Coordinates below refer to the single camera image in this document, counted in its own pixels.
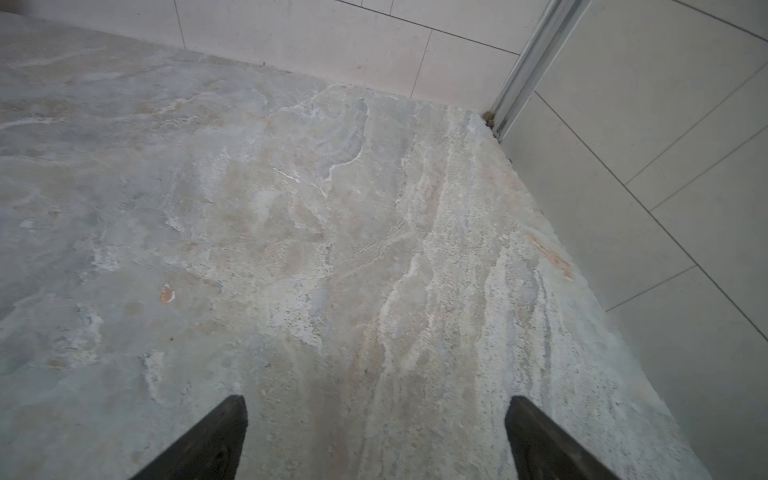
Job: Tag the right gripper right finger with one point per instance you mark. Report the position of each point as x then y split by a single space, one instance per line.
541 449

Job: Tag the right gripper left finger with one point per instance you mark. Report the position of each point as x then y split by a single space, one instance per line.
211 449

